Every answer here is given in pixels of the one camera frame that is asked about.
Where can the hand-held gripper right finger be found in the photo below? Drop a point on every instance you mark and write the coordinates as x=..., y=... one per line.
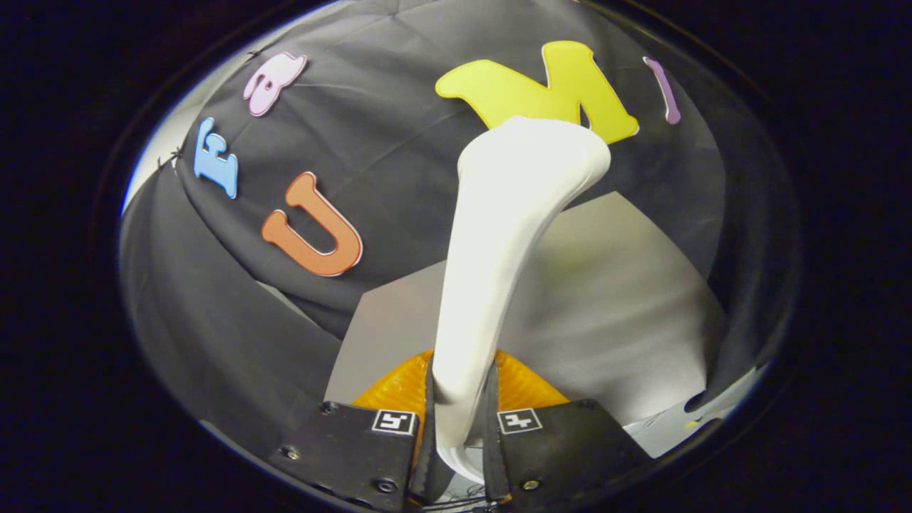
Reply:
x=563, y=449

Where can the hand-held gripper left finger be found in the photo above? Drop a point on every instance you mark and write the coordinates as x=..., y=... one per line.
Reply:
x=349, y=449

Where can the white garment steamer head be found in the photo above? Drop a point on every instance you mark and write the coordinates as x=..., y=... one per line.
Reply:
x=499, y=235

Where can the grey drawer cabinet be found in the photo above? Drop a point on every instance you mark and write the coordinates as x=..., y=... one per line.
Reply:
x=627, y=299

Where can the black backdrop cloth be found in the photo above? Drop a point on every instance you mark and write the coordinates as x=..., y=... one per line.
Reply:
x=399, y=142

